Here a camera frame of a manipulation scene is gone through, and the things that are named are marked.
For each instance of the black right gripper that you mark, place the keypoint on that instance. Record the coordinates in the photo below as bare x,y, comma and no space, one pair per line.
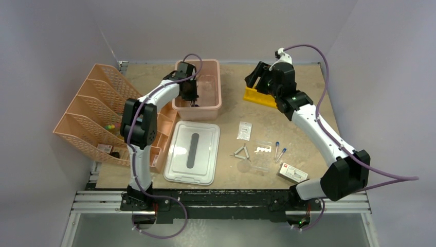
261,71

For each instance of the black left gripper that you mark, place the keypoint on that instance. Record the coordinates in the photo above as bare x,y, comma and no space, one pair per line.
193,97

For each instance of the clear glass beaker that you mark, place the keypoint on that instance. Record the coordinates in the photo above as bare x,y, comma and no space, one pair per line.
206,85

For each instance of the small white sachet packet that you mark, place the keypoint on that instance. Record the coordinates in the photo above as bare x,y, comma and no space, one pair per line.
244,132

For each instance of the blue capped tube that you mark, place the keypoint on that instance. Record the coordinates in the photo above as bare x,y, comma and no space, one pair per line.
280,155
276,149

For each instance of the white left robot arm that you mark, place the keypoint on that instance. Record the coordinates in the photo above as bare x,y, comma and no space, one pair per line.
139,125

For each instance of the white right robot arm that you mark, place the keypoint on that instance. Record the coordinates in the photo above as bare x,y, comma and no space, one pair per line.
344,174

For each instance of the yellow test tube rack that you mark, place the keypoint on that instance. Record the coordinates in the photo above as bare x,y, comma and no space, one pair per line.
252,95

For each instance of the pink plastic bin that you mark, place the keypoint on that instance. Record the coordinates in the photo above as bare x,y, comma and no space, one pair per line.
207,108

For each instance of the white plastic bin lid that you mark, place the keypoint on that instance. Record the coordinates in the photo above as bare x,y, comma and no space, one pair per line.
193,153

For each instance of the clear plastic well plate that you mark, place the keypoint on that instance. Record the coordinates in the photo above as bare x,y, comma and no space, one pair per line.
262,156

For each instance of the orange plastic file organizer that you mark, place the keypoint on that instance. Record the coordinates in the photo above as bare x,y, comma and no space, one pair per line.
92,121

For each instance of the small white cardboard box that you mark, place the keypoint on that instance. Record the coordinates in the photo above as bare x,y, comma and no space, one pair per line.
291,173

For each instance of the black aluminium base frame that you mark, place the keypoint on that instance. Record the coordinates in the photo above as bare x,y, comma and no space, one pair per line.
166,205

